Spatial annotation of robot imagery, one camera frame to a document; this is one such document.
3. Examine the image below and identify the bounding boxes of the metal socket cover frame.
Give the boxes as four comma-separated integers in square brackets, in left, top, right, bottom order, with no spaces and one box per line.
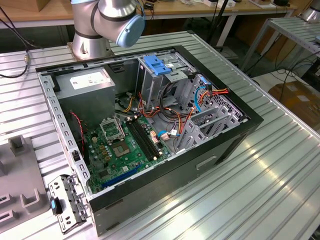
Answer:
[99,116,125,144]

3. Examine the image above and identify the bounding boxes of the red black fan wire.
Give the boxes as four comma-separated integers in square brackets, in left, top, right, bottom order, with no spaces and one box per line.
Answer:
[69,111,86,152]

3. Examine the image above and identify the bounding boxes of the black RAM slot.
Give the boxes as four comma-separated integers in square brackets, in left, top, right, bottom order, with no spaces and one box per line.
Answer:
[125,120,153,162]
[134,118,162,157]
[128,119,156,161]
[131,119,159,159]

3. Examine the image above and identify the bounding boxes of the red yellow power wire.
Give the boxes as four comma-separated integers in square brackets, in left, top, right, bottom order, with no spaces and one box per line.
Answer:
[199,84,230,98]

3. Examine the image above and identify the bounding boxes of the yellow orange power wires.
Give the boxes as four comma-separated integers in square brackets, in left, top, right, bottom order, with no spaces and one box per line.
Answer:
[121,96,134,113]

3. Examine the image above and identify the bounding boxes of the black cable bundle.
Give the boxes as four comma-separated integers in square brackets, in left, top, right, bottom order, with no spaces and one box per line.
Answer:
[159,82,181,107]

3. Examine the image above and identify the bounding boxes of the grey metal disk bay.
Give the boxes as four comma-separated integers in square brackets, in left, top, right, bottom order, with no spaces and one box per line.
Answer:
[174,104,245,155]

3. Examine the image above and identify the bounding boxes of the black open PC case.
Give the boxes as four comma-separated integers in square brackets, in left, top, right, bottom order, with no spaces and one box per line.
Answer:
[34,44,265,237]

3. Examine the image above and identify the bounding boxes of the grey power supply unit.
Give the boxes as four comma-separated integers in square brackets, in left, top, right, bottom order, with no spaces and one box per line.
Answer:
[53,67,117,126]

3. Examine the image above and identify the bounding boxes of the grey cable with connector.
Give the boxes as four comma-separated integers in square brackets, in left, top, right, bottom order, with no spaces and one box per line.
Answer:
[0,6,42,78]

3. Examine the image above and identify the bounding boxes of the blue plastic drive latch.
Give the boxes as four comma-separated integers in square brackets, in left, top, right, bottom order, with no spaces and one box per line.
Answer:
[143,55,172,77]

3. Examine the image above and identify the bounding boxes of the multicolour wire bundle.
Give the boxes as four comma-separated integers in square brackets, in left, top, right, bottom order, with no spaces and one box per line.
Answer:
[137,91,198,133]

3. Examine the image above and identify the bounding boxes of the grey metal drive cage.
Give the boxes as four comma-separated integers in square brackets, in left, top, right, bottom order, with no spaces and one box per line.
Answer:
[136,51,198,109]

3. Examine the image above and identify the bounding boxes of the grey parts rack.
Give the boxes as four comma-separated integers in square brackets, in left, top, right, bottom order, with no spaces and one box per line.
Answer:
[0,136,50,226]

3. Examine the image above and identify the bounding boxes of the wooden desk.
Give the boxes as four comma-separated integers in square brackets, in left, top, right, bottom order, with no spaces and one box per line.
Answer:
[0,0,300,48]

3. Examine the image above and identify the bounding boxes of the blue data wire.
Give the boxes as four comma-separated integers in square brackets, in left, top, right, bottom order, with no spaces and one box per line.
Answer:
[193,76,209,116]
[156,129,181,138]

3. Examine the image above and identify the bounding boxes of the black tripod stand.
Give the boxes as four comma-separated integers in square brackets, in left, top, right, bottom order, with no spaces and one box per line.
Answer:
[207,0,239,60]

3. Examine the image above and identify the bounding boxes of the large cardboard box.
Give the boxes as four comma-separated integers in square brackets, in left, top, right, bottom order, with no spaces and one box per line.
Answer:
[268,81,320,126]

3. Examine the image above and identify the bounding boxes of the metal slat table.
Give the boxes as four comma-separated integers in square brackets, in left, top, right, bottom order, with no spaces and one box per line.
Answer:
[241,16,320,73]

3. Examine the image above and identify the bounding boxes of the green motherboard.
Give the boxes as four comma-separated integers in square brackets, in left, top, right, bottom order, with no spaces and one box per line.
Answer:
[83,116,173,195]

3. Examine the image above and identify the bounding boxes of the blue black bracket latch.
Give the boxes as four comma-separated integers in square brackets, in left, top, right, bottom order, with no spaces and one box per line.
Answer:
[49,196,63,215]

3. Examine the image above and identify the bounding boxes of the metal slot cover bracket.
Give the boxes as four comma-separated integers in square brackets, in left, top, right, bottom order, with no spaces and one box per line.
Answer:
[47,173,90,235]

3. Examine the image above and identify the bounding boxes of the blue expansion slot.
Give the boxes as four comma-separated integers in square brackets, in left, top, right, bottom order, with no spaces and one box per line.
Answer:
[101,163,143,189]

